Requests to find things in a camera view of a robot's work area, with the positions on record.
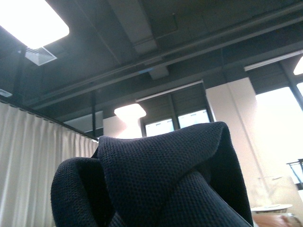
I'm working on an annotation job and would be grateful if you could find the dark navy knit garment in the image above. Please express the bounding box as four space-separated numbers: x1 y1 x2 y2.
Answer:
51 122 253 227

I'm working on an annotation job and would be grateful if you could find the white curtain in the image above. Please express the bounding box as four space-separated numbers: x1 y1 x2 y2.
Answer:
0 103 97 227

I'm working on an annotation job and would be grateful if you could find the ceiling air vent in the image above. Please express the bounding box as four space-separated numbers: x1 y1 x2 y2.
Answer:
25 47 57 66

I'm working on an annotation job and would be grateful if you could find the square ceiling light panel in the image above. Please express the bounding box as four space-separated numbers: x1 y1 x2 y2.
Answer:
0 0 70 49

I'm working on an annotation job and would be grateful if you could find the white round table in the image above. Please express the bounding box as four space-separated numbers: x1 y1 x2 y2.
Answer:
251 204 293 214

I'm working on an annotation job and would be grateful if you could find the window with dark frame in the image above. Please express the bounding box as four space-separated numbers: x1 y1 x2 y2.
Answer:
136 80 215 137

